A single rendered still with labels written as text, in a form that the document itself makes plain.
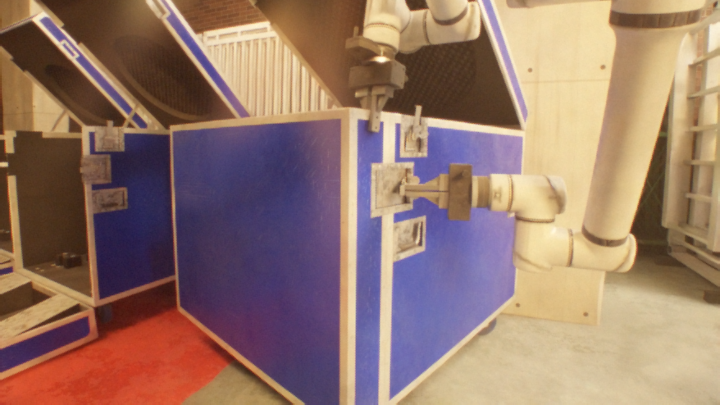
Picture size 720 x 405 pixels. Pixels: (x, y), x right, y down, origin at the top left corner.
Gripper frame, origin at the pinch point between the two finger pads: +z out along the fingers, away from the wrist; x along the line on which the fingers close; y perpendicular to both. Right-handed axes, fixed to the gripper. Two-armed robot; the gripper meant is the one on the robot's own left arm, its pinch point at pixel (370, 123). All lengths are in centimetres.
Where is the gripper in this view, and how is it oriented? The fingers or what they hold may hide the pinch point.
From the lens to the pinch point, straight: 82.9
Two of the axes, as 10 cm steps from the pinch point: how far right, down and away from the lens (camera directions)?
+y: 6.6, 1.2, 7.4
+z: -1.3, 9.9, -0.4
